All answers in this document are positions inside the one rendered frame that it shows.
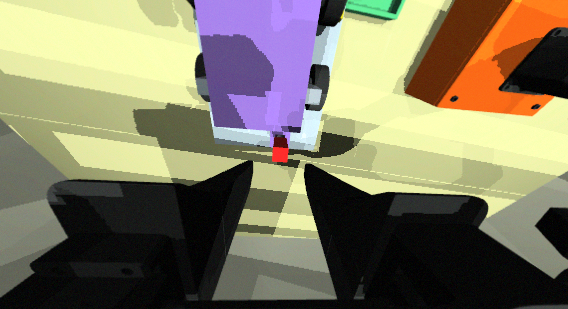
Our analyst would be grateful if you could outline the red-headed stop pin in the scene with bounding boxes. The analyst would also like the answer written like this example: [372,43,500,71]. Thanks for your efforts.
[272,135,289,162]

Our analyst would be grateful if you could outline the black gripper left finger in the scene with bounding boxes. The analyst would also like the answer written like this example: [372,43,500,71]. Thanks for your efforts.
[47,160,253,301]

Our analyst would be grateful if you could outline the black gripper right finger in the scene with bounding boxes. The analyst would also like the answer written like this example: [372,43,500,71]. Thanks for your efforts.
[304,163,489,300]

